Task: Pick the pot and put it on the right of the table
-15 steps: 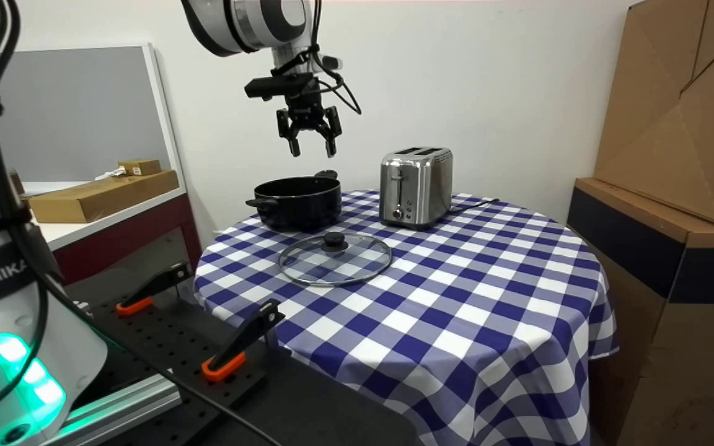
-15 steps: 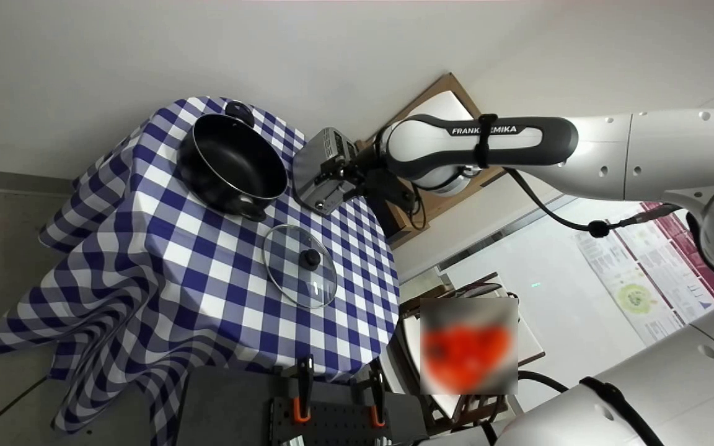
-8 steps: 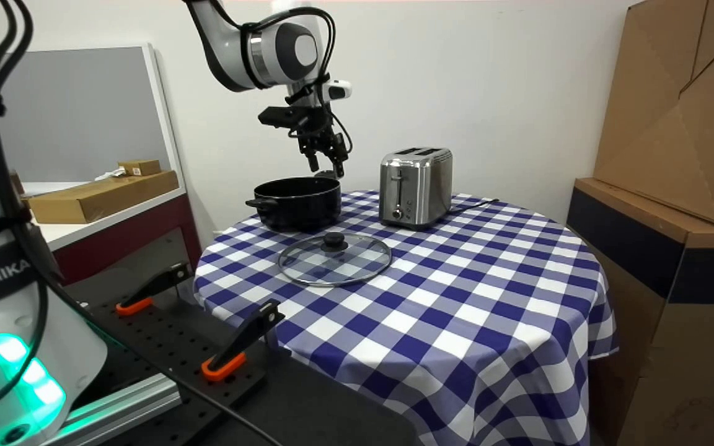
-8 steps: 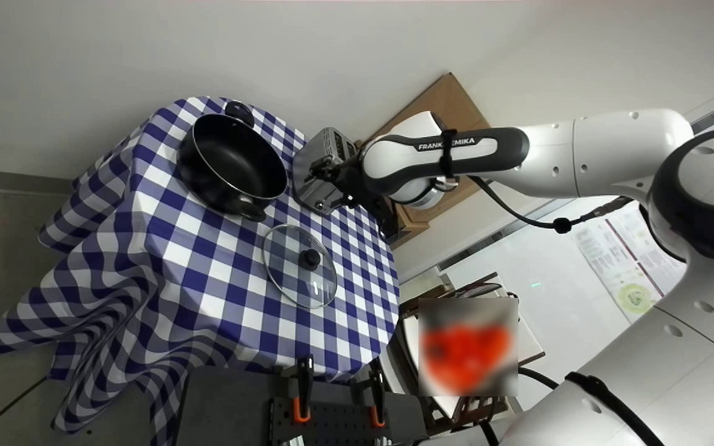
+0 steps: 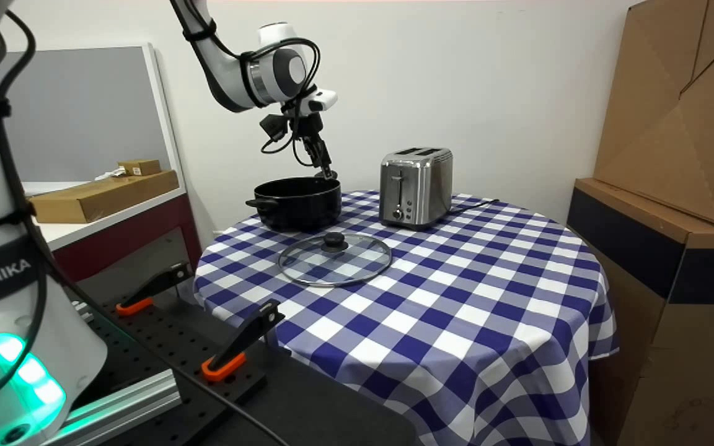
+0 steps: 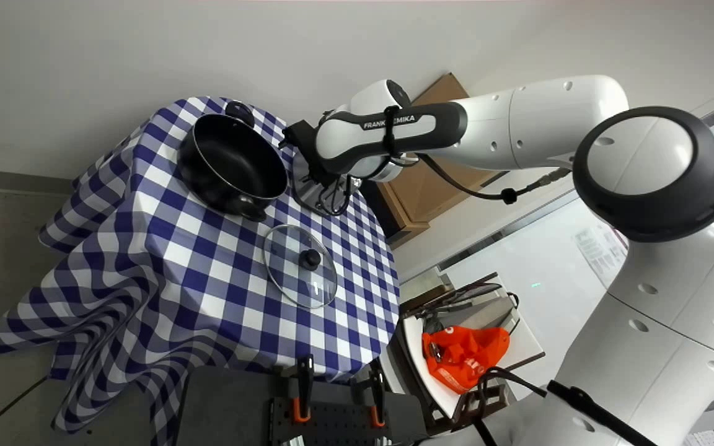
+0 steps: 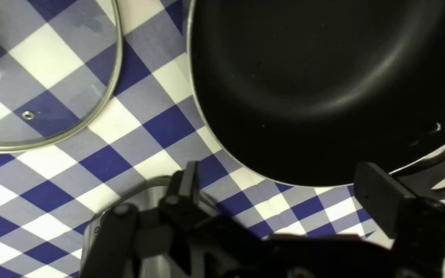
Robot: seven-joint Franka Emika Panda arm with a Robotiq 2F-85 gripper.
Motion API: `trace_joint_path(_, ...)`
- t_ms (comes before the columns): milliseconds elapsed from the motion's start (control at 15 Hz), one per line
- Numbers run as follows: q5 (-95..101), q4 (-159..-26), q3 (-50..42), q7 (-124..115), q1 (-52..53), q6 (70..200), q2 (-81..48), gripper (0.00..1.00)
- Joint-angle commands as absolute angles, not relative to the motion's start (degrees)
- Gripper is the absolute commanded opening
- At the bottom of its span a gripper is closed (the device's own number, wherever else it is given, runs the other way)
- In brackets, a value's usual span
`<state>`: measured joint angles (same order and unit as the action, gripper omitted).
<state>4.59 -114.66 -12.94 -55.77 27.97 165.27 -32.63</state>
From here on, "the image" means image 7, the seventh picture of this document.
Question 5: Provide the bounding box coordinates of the black cooking pot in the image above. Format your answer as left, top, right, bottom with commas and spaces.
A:
185, 0, 445, 204

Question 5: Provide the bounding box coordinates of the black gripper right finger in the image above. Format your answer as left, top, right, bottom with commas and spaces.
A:
353, 161, 445, 278

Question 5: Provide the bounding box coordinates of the blue white checkered tablecloth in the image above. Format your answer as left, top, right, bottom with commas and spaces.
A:
0, 0, 445, 278

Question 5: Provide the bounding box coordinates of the glass lid with black knob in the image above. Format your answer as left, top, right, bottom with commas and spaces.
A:
0, 0, 125, 155

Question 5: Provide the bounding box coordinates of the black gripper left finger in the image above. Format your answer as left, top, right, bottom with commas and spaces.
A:
80, 159, 265, 278

